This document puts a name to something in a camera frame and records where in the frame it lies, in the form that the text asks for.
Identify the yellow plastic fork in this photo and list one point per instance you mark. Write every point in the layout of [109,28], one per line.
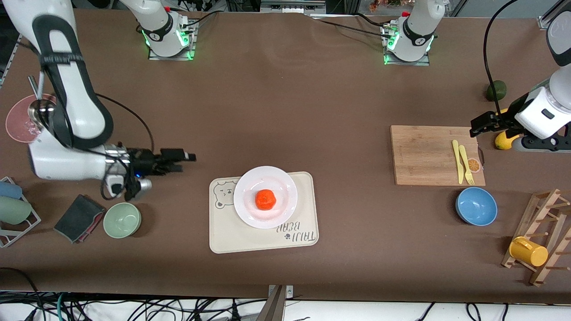
[467,171]

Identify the yellow mug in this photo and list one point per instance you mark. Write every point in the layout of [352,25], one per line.
[528,252]

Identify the aluminium mount bracket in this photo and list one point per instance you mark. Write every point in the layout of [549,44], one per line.
[279,296]

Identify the blue bowl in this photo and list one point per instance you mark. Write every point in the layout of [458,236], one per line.
[476,206]

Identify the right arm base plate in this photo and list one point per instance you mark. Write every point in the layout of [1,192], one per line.
[189,49]

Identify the orange fruit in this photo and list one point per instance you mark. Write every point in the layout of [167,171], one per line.
[266,199]

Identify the pink bowl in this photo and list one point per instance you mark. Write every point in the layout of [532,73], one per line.
[18,122]

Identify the dark green avocado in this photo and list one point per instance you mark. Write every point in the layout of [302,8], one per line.
[500,91]

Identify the white round plate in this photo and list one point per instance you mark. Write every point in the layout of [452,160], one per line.
[250,209]

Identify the light blue cup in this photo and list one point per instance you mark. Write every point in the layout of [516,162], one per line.
[9,190]

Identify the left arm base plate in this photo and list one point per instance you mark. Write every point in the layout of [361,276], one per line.
[424,62]

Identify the dark grey folded cloth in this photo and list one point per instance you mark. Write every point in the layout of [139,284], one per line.
[78,218]

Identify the metal ladle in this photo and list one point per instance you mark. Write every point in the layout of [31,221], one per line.
[41,109]

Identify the aluminium frame profile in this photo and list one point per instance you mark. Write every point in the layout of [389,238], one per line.
[548,20]

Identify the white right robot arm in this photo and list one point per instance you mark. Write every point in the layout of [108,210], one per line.
[62,162]

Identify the yellow plastic knife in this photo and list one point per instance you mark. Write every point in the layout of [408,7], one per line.
[458,169]

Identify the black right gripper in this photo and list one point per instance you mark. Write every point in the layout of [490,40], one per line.
[142,161]

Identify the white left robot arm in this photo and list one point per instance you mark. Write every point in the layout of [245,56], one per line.
[535,120]

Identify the wooden peg rack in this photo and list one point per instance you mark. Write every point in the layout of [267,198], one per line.
[553,254]

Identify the bamboo cutting board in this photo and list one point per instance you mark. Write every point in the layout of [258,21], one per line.
[419,156]

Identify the pale green bowl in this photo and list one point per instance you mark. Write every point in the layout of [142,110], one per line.
[122,220]

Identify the orange slice coaster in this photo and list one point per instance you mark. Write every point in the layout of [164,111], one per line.
[475,166]

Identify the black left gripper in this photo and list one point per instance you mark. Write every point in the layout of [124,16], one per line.
[509,113]

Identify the cream tray with bear print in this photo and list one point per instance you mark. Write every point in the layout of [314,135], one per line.
[227,236]

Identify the pale green cup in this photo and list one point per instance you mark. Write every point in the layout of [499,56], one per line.
[13,210]

